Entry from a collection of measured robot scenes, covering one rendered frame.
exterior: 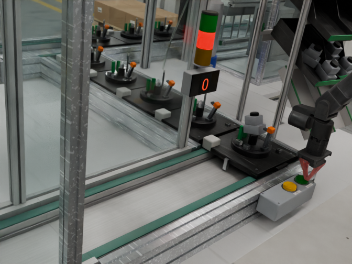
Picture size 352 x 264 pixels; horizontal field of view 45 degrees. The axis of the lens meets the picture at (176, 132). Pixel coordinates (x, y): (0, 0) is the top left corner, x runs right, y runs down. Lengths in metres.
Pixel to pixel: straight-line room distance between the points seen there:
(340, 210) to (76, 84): 1.10
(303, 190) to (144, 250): 0.57
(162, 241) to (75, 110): 0.49
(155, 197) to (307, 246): 0.46
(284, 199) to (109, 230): 0.51
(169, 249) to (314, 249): 0.45
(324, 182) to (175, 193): 0.61
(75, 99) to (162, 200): 0.67
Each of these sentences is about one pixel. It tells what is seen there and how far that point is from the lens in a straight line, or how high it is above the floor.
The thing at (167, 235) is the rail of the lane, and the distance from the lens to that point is 1.06.
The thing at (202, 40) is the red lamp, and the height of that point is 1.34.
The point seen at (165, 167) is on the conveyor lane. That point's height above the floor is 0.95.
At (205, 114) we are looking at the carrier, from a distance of 1.65.
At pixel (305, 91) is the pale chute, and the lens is 1.72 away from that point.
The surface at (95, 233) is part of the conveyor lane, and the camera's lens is 1.11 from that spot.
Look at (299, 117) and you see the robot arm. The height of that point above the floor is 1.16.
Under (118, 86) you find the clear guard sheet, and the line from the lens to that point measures 1.16.
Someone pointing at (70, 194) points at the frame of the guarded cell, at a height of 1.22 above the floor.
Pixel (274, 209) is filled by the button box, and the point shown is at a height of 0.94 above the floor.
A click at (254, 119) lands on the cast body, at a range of 1.44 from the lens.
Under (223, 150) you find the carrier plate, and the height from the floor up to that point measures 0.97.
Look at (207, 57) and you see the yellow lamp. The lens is 1.29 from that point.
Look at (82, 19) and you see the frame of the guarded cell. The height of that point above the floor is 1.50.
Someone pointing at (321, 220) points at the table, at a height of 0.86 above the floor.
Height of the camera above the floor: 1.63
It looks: 26 degrees down
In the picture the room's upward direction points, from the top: 8 degrees clockwise
